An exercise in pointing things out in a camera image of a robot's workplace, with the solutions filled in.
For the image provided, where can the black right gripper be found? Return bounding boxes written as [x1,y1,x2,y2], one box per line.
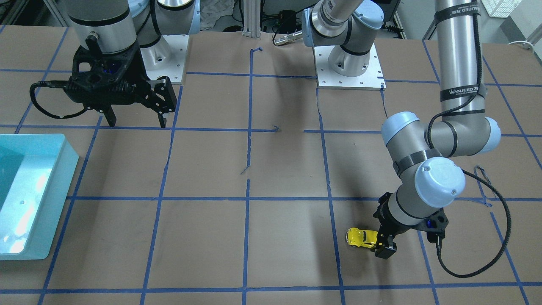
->
[66,40,177,129]

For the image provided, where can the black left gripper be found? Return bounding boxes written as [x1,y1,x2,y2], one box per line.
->
[371,192,448,259]

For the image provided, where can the yellow beetle toy car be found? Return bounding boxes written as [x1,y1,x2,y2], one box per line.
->
[345,227,378,249]

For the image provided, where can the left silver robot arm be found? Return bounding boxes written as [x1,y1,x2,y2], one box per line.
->
[302,0,501,259]

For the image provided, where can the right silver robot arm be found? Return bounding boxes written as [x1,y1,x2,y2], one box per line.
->
[60,0,201,128]

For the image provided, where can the light blue plastic bin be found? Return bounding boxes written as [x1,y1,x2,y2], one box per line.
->
[0,134,79,261]

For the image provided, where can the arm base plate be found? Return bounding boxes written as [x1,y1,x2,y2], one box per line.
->
[313,44,387,90]
[141,35,190,85]

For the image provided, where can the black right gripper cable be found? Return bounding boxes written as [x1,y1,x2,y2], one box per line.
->
[30,80,91,119]

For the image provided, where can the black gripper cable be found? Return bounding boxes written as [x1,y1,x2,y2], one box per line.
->
[30,80,91,119]
[426,0,513,279]

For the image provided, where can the aluminium frame post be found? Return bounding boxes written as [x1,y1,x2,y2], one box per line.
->
[241,0,262,40]

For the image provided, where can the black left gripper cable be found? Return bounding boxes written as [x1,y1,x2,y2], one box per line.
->
[426,0,513,279]

